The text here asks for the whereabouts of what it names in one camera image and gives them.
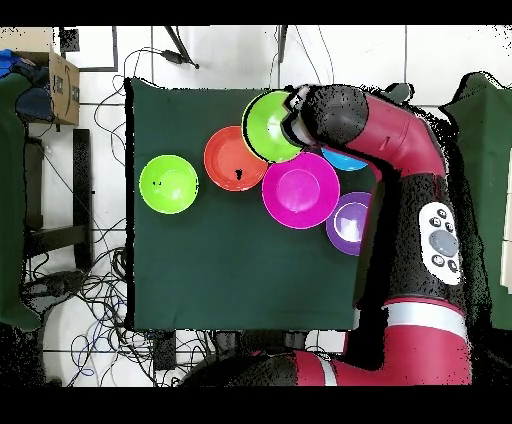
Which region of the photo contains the dark green tablecloth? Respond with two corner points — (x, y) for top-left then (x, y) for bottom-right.
(124, 76), (415, 335)

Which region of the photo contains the large orange-red plastic bowl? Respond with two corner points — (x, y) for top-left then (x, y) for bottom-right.
(203, 125), (270, 192)

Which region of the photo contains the black tripod leg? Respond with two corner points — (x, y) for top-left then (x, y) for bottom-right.
(276, 25), (289, 64)
(161, 25), (200, 70)

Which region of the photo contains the black metal floor frame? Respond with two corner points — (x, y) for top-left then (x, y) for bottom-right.
(58, 25), (120, 74)

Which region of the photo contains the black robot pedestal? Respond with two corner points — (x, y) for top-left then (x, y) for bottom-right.
(215, 330), (309, 355)

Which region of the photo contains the black table leg frame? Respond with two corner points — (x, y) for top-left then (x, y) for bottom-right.
(22, 127), (94, 274)

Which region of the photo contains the purple plastic bowl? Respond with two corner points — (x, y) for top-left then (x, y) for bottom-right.
(325, 191), (373, 257)

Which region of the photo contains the light blue plastic bowl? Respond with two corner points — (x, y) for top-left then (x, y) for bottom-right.
(320, 147), (369, 172)

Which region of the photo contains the black power adapter box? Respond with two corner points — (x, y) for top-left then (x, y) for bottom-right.
(153, 330), (177, 371)

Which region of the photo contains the green plastic bowl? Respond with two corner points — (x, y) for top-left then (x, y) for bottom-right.
(241, 90), (305, 164)
(138, 154), (200, 215)

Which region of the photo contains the cardboard box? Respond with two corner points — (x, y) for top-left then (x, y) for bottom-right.
(0, 26), (81, 126)

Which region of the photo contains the bright blue cloth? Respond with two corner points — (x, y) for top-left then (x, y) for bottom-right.
(0, 48), (25, 78)

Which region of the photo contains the pink plastic bowl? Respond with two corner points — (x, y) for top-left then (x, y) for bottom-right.
(261, 150), (341, 230)

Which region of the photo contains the dark blue bag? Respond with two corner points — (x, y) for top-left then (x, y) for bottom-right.
(15, 65), (55, 123)

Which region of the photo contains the green cloth covered side table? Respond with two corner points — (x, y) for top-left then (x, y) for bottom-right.
(0, 71), (41, 333)
(439, 70), (512, 333)

